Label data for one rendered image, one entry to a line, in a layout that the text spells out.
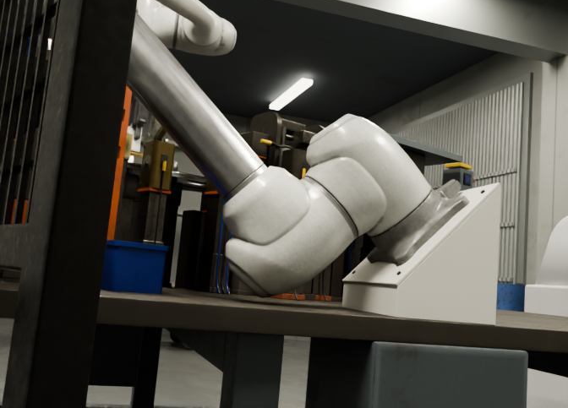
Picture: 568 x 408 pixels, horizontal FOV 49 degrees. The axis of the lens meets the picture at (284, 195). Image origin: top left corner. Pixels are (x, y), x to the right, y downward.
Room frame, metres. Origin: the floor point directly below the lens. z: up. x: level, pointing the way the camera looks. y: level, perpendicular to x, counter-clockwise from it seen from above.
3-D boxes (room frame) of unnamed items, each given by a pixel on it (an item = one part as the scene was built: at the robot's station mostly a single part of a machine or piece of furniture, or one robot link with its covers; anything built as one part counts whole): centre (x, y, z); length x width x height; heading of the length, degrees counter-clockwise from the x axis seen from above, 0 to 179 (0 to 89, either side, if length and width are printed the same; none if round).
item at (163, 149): (1.50, 0.31, 0.87); 0.10 x 0.07 x 0.35; 37
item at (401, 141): (1.80, -0.34, 1.16); 0.37 x 0.14 x 0.02; 127
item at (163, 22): (1.65, 0.40, 1.42); 0.13 x 0.11 x 0.16; 102
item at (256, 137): (1.62, 0.09, 0.91); 0.07 x 0.05 x 0.42; 37
